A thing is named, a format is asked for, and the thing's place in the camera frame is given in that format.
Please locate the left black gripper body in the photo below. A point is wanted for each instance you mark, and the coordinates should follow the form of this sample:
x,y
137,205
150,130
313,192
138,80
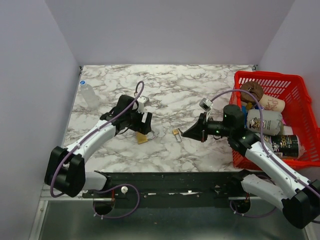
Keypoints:
x,y
134,121

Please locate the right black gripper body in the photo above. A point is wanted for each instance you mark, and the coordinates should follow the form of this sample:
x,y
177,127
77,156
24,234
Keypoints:
x,y
212,127

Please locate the large brass padlock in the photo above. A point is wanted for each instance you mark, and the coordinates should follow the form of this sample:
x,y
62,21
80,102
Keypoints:
x,y
144,138

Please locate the small brass padlock with key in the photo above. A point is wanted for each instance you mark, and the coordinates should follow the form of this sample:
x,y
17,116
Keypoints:
x,y
176,134

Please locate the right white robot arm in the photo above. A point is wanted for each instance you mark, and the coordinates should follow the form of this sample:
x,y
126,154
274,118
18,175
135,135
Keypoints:
x,y
294,194

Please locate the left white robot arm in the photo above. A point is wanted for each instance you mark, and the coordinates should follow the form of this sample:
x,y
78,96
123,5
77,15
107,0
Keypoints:
x,y
66,167

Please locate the clear plastic water bottle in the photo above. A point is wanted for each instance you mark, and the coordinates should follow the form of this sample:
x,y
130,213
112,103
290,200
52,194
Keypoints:
x,y
89,95

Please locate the brown round wooden block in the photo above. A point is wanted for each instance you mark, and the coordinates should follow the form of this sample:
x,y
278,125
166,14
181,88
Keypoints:
x,y
254,89

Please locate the grey printed pouch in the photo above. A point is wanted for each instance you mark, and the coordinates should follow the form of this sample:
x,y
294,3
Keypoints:
x,y
271,122

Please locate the beige printed cylinder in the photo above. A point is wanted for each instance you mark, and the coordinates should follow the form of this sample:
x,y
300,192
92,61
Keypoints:
x,y
270,103

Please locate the black printed can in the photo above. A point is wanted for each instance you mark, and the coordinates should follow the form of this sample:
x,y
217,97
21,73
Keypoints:
x,y
284,146

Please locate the red plastic basket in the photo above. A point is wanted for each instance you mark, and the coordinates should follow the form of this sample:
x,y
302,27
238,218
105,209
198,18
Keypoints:
x,y
297,113

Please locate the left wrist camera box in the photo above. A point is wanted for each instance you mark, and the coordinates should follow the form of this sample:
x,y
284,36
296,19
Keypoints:
x,y
143,101

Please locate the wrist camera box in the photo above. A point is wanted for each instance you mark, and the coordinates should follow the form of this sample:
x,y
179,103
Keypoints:
x,y
206,104
143,101

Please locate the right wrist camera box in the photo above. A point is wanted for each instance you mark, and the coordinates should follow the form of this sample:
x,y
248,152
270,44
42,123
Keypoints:
x,y
206,104

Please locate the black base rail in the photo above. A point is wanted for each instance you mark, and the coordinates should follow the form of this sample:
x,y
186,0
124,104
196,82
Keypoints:
x,y
127,192

